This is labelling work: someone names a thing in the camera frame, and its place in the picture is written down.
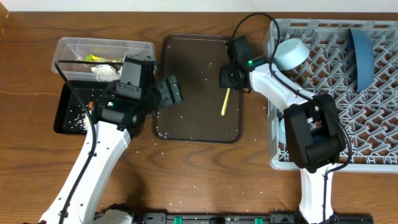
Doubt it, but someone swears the yellow plastic spoon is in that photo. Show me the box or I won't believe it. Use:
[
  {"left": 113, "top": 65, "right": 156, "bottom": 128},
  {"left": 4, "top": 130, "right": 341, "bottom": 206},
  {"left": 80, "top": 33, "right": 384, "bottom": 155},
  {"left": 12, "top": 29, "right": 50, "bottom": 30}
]
[{"left": 221, "top": 88, "right": 231, "bottom": 116}]

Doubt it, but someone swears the light blue bowl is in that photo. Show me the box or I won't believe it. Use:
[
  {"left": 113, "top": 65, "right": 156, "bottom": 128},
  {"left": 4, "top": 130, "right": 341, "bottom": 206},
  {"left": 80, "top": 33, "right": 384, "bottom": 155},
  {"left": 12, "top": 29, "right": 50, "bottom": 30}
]
[{"left": 274, "top": 39, "right": 310, "bottom": 71}]

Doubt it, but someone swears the dark blue plate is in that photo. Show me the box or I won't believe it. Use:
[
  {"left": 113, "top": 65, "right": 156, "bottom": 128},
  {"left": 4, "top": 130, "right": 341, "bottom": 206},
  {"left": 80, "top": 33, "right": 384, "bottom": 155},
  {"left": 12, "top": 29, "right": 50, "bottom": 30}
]
[{"left": 348, "top": 29, "right": 374, "bottom": 92}]

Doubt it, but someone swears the white napkin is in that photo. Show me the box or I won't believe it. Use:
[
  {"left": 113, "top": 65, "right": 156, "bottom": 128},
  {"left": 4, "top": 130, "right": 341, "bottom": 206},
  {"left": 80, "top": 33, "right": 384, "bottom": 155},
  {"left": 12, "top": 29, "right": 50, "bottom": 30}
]
[{"left": 91, "top": 65, "right": 121, "bottom": 82}]

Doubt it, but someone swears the white rice pile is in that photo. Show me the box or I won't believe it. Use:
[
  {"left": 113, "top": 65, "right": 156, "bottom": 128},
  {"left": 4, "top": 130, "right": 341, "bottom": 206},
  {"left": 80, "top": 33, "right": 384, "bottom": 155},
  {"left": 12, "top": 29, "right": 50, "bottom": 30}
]
[{"left": 62, "top": 88, "right": 93, "bottom": 134}]

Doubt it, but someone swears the light blue cup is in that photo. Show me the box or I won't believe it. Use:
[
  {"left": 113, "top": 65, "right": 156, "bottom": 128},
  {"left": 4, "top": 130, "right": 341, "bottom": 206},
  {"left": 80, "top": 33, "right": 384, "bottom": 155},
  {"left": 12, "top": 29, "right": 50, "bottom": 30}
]
[{"left": 279, "top": 118, "right": 287, "bottom": 144}]

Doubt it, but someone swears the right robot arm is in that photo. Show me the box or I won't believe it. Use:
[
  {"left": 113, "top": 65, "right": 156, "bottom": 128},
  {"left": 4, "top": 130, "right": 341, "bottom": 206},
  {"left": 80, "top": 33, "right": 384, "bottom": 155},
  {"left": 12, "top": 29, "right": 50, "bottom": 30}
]
[{"left": 220, "top": 36, "right": 346, "bottom": 223}]

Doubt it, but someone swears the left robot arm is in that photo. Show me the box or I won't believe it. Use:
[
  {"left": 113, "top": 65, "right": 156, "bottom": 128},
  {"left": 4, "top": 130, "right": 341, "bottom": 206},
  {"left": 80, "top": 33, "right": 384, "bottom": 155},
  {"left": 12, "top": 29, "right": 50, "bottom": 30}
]
[{"left": 39, "top": 55, "right": 183, "bottom": 223}]

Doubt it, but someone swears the grey dishwasher rack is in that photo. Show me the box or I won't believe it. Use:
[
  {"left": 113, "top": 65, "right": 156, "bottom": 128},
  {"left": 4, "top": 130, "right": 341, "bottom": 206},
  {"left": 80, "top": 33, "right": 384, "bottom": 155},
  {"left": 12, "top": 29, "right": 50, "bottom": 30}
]
[{"left": 264, "top": 19, "right": 397, "bottom": 173}]

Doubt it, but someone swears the dark brown serving tray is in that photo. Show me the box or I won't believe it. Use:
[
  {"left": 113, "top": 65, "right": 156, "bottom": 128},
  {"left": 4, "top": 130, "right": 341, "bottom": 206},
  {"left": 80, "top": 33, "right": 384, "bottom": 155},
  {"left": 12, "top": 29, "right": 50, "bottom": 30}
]
[{"left": 152, "top": 34, "right": 244, "bottom": 144}]

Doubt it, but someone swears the black rectangular bin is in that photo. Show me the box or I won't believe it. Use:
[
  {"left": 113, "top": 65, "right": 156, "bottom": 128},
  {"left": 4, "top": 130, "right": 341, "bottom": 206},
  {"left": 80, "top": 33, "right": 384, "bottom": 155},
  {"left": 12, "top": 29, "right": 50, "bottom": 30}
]
[{"left": 53, "top": 80, "right": 108, "bottom": 135}]

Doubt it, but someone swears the clear plastic bin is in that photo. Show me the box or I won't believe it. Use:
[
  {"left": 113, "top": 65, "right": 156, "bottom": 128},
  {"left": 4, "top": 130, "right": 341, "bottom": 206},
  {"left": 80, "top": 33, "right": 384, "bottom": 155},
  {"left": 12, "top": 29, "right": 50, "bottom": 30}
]
[{"left": 53, "top": 37, "right": 155, "bottom": 82}]

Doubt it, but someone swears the right black cable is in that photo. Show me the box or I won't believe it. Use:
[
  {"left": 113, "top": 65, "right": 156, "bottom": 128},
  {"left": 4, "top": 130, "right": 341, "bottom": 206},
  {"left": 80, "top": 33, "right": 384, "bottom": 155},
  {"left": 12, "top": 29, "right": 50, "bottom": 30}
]
[{"left": 231, "top": 12, "right": 354, "bottom": 224}]

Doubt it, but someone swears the black cable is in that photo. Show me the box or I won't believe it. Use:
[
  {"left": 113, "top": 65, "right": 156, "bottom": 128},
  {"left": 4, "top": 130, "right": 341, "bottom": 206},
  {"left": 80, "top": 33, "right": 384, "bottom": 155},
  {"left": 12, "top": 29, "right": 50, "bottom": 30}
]
[
  {"left": 231, "top": 12, "right": 354, "bottom": 224},
  {"left": 54, "top": 59, "right": 125, "bottom": 224}
]

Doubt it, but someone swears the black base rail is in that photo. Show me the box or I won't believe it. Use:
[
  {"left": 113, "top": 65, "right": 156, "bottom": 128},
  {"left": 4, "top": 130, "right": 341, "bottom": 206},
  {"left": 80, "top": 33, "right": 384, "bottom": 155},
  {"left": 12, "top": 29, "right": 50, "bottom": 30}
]
[{"left": 93, "top": 203, "right": 374, "bottom": 224}]

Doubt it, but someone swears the left black cable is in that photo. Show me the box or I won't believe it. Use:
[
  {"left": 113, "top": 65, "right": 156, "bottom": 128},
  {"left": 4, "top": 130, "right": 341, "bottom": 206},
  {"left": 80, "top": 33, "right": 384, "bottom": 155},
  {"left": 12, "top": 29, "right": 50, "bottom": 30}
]
[{"left": 54, "top": 59, "right": 125, "bottom": 224}]

